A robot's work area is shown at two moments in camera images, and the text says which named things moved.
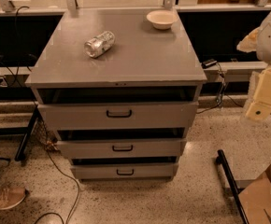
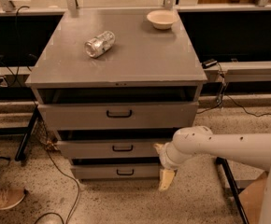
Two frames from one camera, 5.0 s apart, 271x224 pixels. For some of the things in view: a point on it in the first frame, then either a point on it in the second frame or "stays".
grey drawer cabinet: [121, 87] stays
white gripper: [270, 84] to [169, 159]
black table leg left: [24, 132] stays
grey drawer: [121, 147] stays
